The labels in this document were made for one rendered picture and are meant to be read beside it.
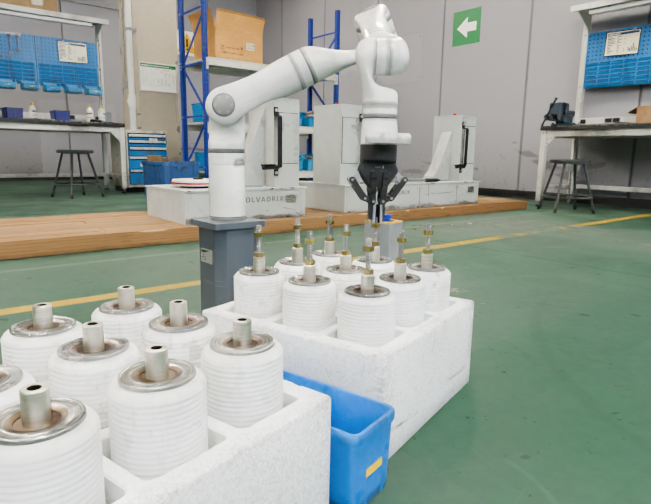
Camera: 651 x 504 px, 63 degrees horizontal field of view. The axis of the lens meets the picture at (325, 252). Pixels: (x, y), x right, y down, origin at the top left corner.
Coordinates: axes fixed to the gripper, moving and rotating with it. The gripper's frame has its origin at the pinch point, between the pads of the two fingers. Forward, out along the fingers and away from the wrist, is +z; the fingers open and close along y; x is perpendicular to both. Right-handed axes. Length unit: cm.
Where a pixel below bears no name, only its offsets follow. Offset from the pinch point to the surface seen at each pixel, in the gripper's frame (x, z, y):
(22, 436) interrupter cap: 65, 10, 48
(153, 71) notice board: -620, -108, 108
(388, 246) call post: -12.4, 9.4, -7.2
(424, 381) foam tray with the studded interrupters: 25.4, 26.4, -2.1
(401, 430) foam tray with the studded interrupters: 31.2, 31.9, 3.9
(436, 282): 13.3, 11.9, -8.5
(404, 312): 21.6, 15.0, 0.8
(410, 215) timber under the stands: -260, 32, -106
